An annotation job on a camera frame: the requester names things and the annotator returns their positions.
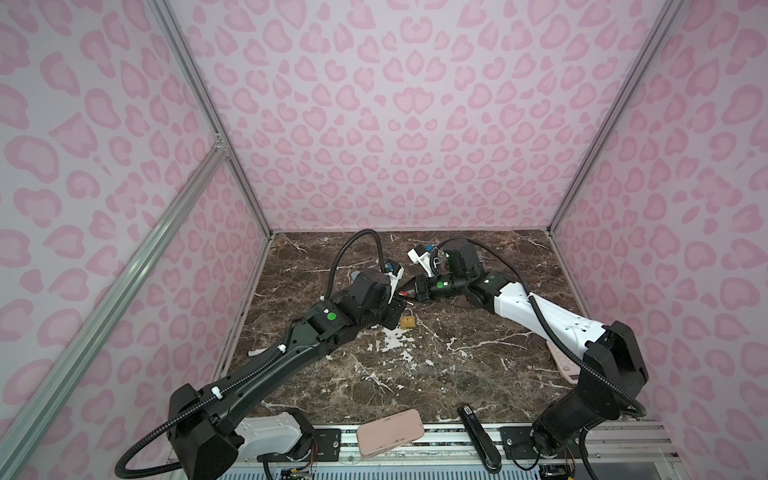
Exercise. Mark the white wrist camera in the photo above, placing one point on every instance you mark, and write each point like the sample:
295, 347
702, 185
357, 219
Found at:
425, 256
394, 272

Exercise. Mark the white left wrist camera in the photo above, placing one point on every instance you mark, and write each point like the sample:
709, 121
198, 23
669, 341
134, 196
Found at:
394, 272

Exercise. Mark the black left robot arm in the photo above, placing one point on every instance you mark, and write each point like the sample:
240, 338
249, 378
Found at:
205, 443

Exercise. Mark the brass padlock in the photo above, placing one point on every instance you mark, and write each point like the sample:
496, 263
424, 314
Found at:
407, 320

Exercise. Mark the diagonal aluminium frame bar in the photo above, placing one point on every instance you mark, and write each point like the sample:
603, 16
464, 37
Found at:
34, 420

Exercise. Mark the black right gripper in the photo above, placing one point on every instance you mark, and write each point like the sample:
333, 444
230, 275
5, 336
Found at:
422, 287

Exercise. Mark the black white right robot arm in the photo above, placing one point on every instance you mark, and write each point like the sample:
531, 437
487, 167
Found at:
612, 369

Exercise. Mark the black handheld device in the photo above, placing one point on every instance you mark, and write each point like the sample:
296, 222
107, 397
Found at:
482, 442

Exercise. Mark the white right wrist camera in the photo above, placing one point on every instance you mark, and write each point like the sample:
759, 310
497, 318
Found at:
425, 256

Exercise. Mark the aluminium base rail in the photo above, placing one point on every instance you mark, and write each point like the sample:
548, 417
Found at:
617, 450

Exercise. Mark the pink smartphone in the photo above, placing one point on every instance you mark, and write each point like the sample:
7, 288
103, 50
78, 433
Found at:
385, 434

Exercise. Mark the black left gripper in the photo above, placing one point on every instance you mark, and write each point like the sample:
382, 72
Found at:
397, 307

